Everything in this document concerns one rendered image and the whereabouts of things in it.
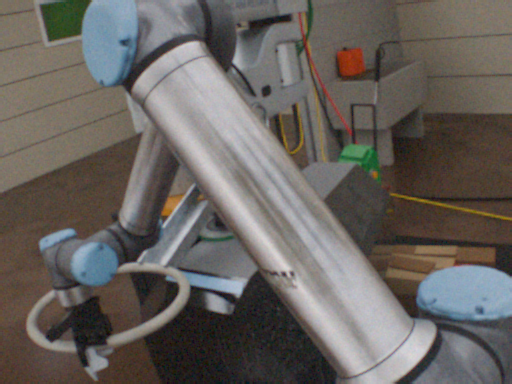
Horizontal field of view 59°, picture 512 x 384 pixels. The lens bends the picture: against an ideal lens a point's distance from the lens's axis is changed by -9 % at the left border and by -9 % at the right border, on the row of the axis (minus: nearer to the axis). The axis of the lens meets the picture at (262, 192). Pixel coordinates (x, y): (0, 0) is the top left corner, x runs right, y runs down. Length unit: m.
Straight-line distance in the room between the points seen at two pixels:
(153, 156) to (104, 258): 0.26
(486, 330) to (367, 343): 0.20
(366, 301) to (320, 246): 0.08
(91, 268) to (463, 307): 0.70
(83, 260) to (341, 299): 0.61
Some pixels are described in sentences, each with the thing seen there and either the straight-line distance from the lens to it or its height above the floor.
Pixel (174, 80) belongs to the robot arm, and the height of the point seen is 1.54.
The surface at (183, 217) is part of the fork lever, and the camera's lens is 1.77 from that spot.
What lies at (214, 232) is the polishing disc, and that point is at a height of 0.87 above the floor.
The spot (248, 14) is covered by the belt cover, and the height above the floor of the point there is 1.61.
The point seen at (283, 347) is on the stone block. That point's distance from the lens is 1.54.
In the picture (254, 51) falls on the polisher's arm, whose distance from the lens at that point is 2.02.
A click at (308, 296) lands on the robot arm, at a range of 0.55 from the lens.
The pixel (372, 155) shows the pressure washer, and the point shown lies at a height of 0.53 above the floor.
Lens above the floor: 1.59
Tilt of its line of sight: 20 degrees down
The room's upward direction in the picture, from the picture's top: 11 degrees counter-clockwise
